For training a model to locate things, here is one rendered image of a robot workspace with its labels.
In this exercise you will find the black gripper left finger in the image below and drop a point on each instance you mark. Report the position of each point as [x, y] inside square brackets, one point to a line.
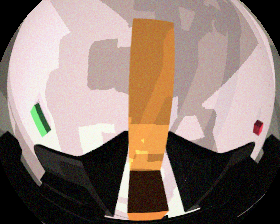
[100, 171]

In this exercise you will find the small red cube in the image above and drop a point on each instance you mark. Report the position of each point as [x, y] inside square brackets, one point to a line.
[257, 127]

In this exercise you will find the green rectangular block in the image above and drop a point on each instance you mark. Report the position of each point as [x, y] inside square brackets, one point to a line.
[40, 120]

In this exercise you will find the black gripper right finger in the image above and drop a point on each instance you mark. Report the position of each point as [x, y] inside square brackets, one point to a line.
[198, 169]

